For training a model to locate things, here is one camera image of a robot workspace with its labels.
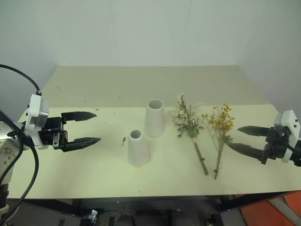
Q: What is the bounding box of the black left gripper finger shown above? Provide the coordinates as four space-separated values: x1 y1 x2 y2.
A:
62 137 102 153
61 111 97 123

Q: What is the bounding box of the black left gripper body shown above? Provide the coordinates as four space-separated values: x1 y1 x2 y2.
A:
38 116 69 151

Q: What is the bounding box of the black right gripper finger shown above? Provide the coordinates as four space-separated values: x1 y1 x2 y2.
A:
238 126 271 137
226 142 266 162

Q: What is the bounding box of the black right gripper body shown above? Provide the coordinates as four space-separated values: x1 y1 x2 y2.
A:
259 126 293 165

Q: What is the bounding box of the short faceted white vase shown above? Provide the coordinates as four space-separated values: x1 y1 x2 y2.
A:
127 129 151 168

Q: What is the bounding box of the tall round white vase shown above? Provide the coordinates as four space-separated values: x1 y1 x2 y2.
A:
144 99 165 137

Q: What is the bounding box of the yellow dried flower bouquet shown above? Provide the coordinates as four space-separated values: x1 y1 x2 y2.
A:
201 103 236 180

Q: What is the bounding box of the orange panel with grey strip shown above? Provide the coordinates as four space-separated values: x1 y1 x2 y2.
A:
239 190 301 226

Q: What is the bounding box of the white dried flower bouquet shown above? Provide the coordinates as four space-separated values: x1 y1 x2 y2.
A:
169 94 210 176

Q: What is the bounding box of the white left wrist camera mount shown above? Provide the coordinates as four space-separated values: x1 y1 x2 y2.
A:
23 94 50 150

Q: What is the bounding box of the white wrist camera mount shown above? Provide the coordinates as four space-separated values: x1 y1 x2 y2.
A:
273 109 301 164
23 94 50 150

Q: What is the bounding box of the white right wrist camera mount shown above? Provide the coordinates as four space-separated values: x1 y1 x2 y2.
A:
273 109 301 164

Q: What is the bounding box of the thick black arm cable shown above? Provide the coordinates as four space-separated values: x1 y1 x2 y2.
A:
0 110 40 223

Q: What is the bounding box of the thin black camera cable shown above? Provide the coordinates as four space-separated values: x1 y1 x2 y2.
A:
0 64 42 97

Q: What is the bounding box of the black table frame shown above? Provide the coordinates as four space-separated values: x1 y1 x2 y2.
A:
7 191 293 226

